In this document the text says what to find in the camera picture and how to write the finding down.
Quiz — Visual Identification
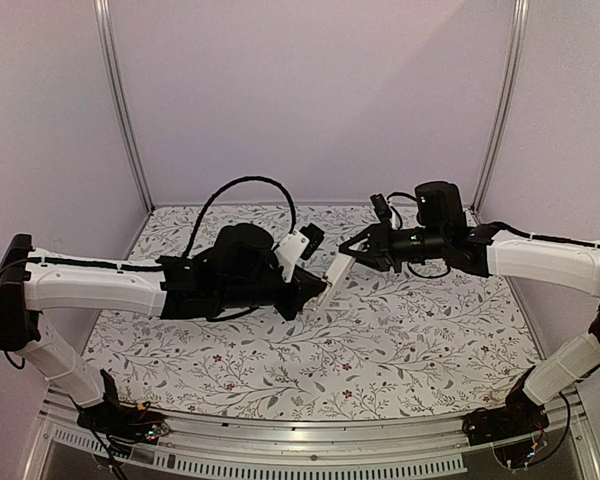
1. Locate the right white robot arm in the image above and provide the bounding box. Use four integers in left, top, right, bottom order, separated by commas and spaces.
339, 181, 600, 436

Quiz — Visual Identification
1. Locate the floral table mat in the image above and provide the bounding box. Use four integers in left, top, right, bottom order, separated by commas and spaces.
82, 203, 549, 421

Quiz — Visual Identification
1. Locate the right aluminium frame post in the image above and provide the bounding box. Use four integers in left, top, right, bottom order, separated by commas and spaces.
470, 0, 530, 215

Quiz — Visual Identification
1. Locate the left aluminium frame post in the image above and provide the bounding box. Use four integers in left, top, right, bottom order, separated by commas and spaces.
93, 0, 155, 213

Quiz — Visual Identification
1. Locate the aluminium frame post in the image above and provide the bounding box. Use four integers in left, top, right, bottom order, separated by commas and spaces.
470, 0, 530, 215
93, 0, 155, 213

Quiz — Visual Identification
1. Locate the front aluminium rail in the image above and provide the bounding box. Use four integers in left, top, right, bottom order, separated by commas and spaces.
23, 389, 600, 479

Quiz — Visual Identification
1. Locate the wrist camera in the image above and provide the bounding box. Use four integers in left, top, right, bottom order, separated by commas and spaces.
370, 194, 404, 230
274, 223, 325, 283

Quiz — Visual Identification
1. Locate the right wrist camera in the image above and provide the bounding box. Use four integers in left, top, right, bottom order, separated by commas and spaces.
370, 194, 404, 230

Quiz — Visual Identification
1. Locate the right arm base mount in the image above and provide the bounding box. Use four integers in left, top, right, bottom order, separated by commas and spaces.
462, 406, 549, 446

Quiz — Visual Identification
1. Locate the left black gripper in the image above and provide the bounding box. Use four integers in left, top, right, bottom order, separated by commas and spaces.
219, 265, 326, 322

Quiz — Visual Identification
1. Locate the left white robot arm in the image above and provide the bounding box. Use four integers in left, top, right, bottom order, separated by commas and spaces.
0, 223, 327, 434

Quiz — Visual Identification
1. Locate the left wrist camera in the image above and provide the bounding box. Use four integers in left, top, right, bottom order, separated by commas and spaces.
274, 223, 325, 283

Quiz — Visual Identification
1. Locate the white remote control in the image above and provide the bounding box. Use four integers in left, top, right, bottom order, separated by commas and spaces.
315, 253, 355, 309

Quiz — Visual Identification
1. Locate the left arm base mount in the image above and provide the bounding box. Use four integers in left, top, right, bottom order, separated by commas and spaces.
77, 402, 170, 444

